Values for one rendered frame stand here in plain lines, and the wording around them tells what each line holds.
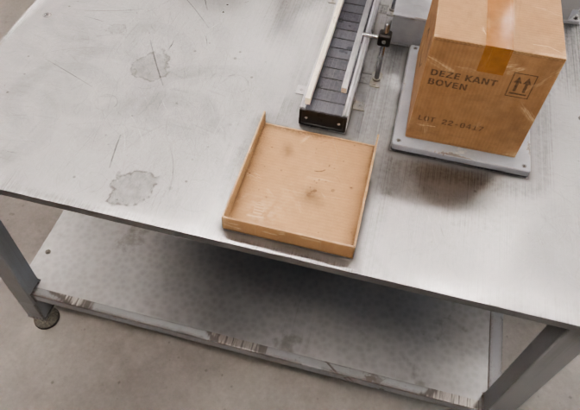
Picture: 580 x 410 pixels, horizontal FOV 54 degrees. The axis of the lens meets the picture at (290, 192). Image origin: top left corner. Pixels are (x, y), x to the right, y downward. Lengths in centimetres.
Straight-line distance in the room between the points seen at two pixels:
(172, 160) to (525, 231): 74
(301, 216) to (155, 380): 93
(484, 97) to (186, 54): 73
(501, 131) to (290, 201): 46
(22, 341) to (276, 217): 116
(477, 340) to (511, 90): 84
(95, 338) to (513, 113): 143
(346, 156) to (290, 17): 51
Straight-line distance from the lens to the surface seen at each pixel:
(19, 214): 235
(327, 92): 132
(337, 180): 121
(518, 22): 121
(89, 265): 187
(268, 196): 117
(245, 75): 143
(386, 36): 135
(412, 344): 173
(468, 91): 120
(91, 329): 202
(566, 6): 179
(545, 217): 128
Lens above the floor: 176
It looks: 52 degrees down
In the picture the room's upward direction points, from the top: 4 degrees clockwise
